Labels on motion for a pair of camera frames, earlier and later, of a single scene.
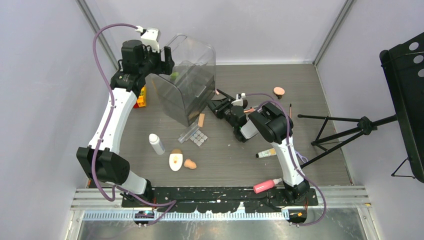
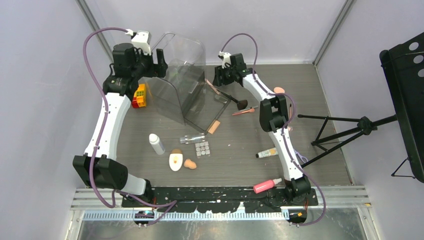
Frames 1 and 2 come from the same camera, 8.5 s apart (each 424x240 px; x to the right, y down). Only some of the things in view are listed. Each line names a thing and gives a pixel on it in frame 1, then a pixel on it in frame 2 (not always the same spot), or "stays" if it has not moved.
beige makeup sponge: (189, 163) stays
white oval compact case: (176, 159) stays
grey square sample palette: (198, 138) → (202, 148)
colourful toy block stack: (141, 101) stays
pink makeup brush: (251, 110) stays
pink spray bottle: (266, 185) stays
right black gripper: (218, 106) → (218, 72)
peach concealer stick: (201, 120) → (213, 128)
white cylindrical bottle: (156, 143) stays
